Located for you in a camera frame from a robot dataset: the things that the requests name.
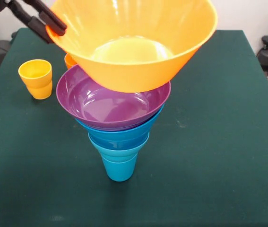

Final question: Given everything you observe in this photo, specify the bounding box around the large yellow bowl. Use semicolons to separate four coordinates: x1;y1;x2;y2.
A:
45;0;219;93

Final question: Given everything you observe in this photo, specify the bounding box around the purple bowl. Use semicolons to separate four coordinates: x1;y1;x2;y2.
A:
56;64;172;131

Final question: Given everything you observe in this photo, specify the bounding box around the large blue bowl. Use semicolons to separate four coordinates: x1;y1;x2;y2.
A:
75;103;165;142

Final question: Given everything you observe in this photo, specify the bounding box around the shallow blue bowl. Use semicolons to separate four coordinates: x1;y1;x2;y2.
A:
88;131;150;152

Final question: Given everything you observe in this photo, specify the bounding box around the small ribbed teal bowl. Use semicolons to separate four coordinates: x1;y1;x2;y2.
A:
88;133;151;164

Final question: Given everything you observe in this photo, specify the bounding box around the blue cup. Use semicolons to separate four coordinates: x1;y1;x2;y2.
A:
101;155;139;183

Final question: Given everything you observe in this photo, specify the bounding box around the orange cup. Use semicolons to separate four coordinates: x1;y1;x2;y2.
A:
64;53;78;70

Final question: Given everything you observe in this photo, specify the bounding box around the yellow cup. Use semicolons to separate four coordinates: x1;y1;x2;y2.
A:
18;59;53;100

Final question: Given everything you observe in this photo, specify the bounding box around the dark green tablecloth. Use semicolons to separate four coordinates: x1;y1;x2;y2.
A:
0;27;268;227

